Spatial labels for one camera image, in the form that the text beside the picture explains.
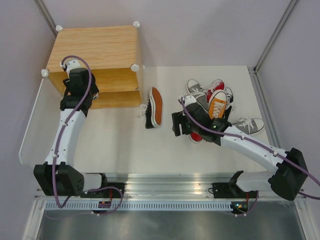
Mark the grey sneaker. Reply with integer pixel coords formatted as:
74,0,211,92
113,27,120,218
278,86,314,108
186,79,209,113
232,117,265,136

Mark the grey sneaker right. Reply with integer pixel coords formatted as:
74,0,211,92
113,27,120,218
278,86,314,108
232,117,265,136

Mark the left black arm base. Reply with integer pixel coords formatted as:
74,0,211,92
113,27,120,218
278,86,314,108
80,183,124,210

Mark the grey sneaker back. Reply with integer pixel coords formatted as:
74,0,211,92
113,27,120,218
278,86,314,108
186,79,209,113

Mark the red sneaker front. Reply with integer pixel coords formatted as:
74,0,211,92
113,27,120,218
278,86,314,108
189,132,203,143

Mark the white slotted cable duct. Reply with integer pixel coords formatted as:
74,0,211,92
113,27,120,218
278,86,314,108
44,201,232,211

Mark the wooden two-shelf shoe cabinet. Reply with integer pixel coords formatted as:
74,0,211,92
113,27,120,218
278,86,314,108
41,21,145,108

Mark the aluminium frame post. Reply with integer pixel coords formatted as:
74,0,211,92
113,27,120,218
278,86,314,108
33,0,58,38
247,0,300,148

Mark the aluminium mounting rail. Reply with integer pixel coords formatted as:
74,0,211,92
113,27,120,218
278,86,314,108
34,174,308,203

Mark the black sneaker orange sole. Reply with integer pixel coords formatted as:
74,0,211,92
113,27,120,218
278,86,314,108
138,86,163,129

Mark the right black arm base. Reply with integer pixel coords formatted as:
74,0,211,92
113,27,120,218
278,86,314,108
207,170,259,217

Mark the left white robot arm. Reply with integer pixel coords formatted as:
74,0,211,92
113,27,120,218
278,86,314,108
33,67,99,197

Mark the left aluminium frame post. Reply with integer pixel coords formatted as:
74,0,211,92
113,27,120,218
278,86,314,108
33,0,58,38

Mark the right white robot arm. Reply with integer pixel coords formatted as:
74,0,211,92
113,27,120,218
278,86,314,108
171,95,308,201

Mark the right aluminium frame post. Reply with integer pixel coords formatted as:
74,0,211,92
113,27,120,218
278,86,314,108
247,0,300,148

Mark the red sneaker back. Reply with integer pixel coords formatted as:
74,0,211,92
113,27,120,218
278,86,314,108
206,79,226,102

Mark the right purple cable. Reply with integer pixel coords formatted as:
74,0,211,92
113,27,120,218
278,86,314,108
178,96,320,218

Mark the red sneaker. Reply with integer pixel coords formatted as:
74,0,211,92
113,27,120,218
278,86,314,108
206,79,226,102
189,132,203,143

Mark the black sneaker back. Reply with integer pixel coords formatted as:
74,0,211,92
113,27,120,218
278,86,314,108
224,87,234,119

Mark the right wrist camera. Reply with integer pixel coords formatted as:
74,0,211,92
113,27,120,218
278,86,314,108
180,95,197,107

